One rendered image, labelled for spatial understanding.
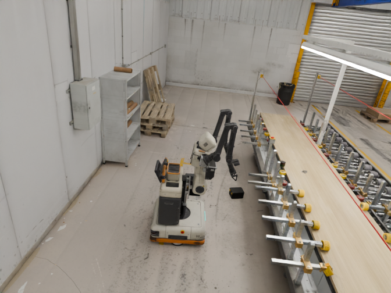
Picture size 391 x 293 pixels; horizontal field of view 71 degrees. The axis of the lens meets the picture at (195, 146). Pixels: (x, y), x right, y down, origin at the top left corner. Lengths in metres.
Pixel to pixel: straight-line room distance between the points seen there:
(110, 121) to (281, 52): 7.54
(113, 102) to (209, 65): 6.52
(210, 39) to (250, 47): 1.45
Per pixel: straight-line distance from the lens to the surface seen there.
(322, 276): 2.66
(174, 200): 3.14
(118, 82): 4.50
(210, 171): 3.08
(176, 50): 10.67
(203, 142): 2.95
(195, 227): 3.40
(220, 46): 10.55
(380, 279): 2.69
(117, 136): 4.82
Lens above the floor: 2.57
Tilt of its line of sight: 26 degrees down
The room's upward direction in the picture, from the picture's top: 6 degrees clockwise
